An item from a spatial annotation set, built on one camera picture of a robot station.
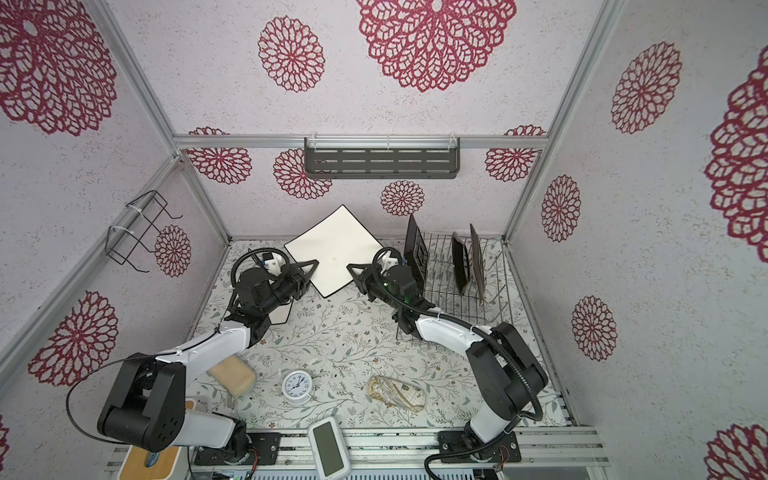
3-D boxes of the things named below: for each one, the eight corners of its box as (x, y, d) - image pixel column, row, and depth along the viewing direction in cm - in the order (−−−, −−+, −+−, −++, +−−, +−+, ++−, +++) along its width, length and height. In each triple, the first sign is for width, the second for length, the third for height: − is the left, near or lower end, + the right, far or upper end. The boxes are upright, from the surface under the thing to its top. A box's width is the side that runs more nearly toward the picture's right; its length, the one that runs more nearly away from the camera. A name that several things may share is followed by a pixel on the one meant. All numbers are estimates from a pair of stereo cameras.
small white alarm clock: (282, 405, 83) (278, 400, 79) (288, 375, 88) (284, 369, 84) (311, 405, 83) (307, 400, 79) (315, 375, 88) (312, 369, 84)
